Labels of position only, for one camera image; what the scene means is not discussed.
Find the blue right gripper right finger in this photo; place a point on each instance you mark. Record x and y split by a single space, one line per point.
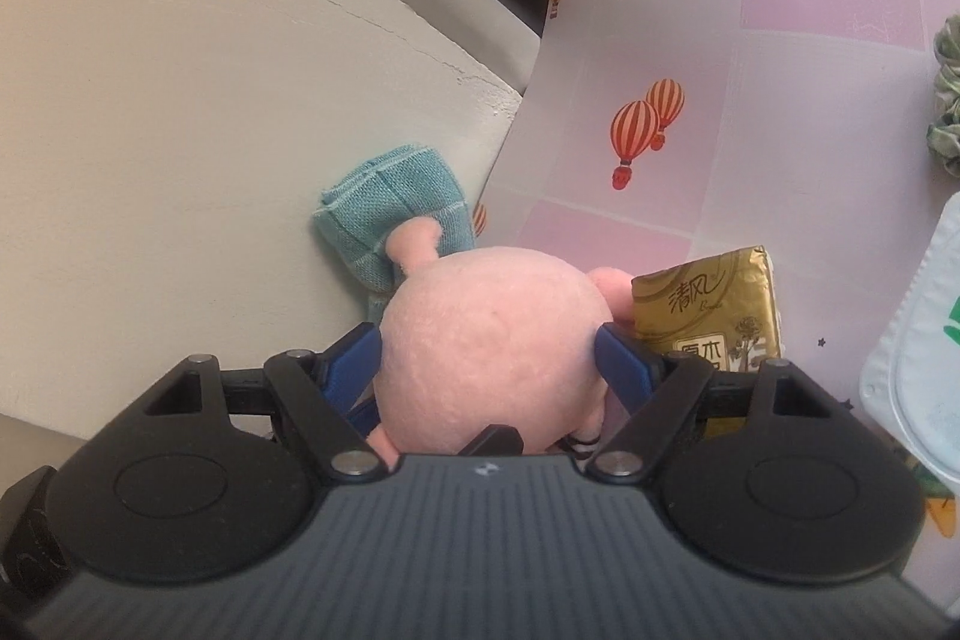
632 370

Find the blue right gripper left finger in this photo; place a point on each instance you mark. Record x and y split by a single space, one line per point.
346 373

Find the gold tissue pack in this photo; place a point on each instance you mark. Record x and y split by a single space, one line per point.
721 308

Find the pink plush toy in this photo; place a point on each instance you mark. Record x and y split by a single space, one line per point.
491 336

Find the white yogurt cup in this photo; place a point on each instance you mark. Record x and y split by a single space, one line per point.
909 384

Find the green white scrunchie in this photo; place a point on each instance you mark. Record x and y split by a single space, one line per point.
943 135

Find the teal folded towel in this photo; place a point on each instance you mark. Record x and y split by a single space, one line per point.
355 216

